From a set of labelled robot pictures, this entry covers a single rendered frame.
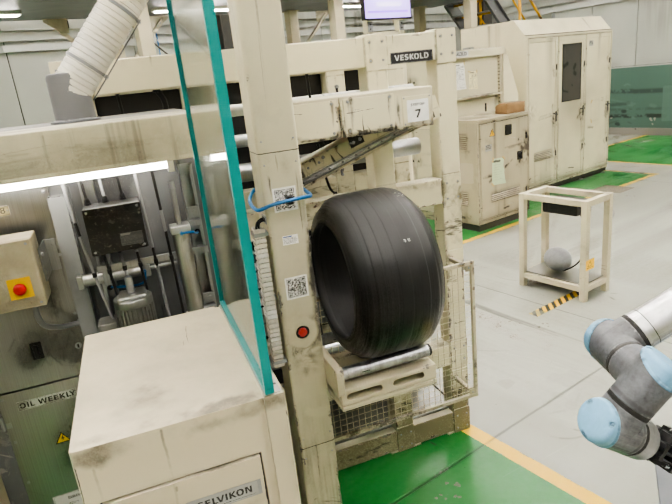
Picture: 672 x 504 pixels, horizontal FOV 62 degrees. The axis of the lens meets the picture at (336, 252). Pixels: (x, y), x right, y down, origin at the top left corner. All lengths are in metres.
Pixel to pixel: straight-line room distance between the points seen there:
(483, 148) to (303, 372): 4.82
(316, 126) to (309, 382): 0.89
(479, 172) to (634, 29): 8.04
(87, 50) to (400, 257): 1.13
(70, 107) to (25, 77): 8.70
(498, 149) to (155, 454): 5.85
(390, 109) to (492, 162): 4.50
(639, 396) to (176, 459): 0.89
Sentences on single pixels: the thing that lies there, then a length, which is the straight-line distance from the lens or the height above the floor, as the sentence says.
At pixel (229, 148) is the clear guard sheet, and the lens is 0.99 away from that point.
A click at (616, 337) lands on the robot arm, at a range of 1.33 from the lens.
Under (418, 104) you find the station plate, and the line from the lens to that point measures 2.17.
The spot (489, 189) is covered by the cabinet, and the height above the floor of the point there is 0.47.
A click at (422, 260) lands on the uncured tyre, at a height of 1.28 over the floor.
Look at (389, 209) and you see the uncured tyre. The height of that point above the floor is 1.43.
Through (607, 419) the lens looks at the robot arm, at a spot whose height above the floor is 1.16.
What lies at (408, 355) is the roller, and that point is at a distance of 1.98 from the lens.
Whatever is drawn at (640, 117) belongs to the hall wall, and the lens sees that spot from 13.82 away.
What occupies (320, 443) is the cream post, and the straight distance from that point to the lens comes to 2.10.
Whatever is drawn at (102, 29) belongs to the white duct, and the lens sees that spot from 1.93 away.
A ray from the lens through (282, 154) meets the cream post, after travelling 1.71.
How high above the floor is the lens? 1.85
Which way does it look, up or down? 17 degrees down
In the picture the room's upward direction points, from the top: 6 degrees counter-clockwise
